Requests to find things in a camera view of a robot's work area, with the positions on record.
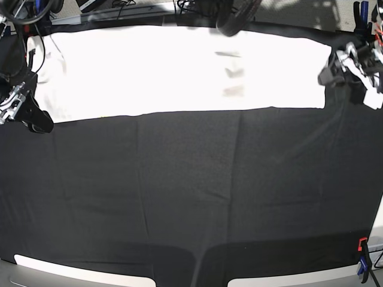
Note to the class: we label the blue clamp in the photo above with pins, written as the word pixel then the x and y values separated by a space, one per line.
pixel 364 261
pixel 363 26

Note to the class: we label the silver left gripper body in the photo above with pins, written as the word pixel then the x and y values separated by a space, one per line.
pixel 363 63

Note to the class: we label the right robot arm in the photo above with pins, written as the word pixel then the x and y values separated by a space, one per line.
pixel 20 14

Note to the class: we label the blue clamp far right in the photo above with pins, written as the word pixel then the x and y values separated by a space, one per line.
pixel 363 26

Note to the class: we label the white printed t-shirt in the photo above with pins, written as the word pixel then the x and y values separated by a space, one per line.
pixel 146 69

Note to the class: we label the blue clamp near right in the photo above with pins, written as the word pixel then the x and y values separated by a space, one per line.
pixel 364 261

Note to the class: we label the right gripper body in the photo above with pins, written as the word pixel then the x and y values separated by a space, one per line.
pixel 18 104

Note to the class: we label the orange black clamp far left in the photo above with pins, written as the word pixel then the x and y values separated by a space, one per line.
pixel 30 49

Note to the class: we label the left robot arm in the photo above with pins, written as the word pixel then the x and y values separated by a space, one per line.
pixel 375 17

